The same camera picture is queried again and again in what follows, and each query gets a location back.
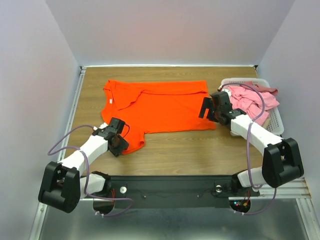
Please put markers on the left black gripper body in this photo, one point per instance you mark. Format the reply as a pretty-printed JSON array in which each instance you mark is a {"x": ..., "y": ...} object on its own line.
[{"x": 121, "y": 145}]

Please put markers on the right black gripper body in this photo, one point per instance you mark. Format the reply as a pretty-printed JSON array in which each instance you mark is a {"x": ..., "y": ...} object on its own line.
[{"x": 210, "y": 110}]

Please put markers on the orange t shirt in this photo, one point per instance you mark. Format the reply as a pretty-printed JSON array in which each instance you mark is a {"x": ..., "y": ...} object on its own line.
[{"x": 155, "y": 107}]

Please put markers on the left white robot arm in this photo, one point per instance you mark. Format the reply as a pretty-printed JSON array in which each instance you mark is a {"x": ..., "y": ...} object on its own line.
[{"x": 66, "y": 182}]

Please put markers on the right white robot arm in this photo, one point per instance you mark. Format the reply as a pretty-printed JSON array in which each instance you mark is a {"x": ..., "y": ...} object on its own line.
[{"x": 281, "y": 163}]

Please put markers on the light pink t shirt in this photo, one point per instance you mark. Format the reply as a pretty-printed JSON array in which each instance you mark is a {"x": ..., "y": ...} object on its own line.
[{"x": 250, "y": 102}]

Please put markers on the beige garment in basket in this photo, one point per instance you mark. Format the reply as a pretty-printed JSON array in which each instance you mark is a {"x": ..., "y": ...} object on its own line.
[{"x": 266, "y": 123}]

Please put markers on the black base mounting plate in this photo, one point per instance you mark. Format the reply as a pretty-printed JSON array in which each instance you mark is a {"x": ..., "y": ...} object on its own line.
[{"x": 167, "y": 192}]

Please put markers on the dusty rose t shirt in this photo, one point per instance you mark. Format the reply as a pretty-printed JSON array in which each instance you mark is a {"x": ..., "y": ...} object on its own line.
[{"x": 260, "y": 88}]

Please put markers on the white plastic laundry basket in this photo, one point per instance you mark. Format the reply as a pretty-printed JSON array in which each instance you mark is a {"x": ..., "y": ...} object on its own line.
[{"x": 276, "y": 125}]

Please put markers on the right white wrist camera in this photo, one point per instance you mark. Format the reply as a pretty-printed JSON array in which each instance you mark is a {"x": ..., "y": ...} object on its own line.
[{"x": 226, "y": 90}]

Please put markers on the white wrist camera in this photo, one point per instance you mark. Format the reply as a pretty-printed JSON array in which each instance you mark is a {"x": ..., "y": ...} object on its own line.
[
  {"x": 226, "y": 90},
  {"x": 101, "y": 126}
]

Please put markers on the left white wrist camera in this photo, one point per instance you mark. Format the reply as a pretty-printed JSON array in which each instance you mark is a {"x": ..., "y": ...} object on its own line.
[{"x": 101, "y": 126}]

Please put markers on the aluminium frame rail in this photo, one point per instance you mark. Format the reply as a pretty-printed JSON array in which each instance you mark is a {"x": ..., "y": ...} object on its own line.
[{"x": 51, "y": 193}]

